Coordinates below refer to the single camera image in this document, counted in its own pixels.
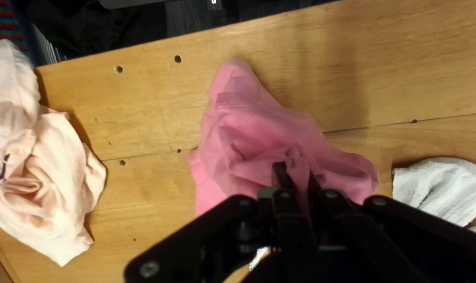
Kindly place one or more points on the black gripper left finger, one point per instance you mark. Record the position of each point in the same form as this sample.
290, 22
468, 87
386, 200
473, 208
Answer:
295, 236

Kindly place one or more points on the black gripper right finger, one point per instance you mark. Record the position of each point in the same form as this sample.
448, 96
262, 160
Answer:
349, 245

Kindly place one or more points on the pink shirt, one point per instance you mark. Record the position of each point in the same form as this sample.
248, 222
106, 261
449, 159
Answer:
248, 135

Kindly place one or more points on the white terry towel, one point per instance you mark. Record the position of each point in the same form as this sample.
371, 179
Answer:
443, 186

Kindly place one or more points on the peach shirt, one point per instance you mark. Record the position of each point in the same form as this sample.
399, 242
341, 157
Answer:
43, 178

